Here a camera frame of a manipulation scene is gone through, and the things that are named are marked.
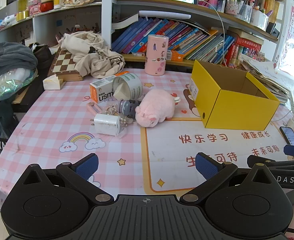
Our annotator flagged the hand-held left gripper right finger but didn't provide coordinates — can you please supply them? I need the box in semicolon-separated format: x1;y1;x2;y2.
179;152;280;205

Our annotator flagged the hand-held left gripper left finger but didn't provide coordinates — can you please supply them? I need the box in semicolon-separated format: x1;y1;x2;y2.
21;153;115;205

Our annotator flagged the white power adapter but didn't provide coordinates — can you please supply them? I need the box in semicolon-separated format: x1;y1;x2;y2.
90;113;121;137

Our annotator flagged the pearl hair accessory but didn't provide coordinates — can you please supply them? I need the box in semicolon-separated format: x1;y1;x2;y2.
104;105;135;130

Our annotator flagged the yellow cardboard box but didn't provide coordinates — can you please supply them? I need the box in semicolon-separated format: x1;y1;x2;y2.
191;59;280;128

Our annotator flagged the small purple bottle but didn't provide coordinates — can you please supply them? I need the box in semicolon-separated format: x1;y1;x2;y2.
119;99;142;118

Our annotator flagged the pink plush pig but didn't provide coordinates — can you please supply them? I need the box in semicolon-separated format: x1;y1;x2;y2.
135;89;180;128

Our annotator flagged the beige faceted sponge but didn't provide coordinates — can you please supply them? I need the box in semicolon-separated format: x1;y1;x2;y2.
114;79;130;99

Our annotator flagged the clear tape roll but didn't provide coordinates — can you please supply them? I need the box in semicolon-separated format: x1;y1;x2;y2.
113;73;144;100

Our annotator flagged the black smartphone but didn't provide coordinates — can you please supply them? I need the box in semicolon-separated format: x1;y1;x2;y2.
279;126;294;147

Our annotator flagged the pink checkered tablecloth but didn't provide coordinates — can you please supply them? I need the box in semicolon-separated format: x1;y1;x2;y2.
0;66;294;210

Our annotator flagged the orange white toothpaste box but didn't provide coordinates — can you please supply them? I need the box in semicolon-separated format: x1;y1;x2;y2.
89;71;131;104

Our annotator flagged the stack of papers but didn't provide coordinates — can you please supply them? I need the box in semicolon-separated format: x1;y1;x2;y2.
239;55;291;104

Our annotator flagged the white tissue box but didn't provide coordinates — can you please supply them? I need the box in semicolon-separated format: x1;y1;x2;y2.
42;75;64;90

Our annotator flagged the wooden chessboard box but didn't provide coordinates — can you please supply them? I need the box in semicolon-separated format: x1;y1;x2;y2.
47;45;84;82

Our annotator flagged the iridescent plastic bag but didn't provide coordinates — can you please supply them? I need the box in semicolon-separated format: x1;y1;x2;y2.
0;69;36;105

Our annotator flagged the beige cloth bag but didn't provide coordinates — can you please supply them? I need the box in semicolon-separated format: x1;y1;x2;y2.
60;31;125;79

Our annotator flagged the small orange white box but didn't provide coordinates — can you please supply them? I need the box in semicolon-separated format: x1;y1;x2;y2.
166;50;184;62

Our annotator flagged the black bag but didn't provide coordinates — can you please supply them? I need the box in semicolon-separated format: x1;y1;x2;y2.
32;44;55;70

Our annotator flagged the pink sticker canister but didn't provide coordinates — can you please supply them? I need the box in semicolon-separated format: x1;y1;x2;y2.
144;34;169;76

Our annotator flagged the row of colourful books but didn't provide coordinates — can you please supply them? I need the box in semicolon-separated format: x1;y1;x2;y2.
111;17;262;67

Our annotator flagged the grey folded clothing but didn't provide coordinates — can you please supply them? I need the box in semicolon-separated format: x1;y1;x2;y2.
0;42;39;78

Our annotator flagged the white pen cup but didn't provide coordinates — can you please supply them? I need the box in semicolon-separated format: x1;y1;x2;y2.
250;9;269;30

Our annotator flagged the pink pen cup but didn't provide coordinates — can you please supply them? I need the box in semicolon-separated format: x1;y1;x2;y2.
224;1;242;15

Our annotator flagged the white light bar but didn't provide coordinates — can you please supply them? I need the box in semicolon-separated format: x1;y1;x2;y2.
139;10;191;20

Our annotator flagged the white charging cable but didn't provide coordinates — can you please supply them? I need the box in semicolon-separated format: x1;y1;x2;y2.
197;0;226;67

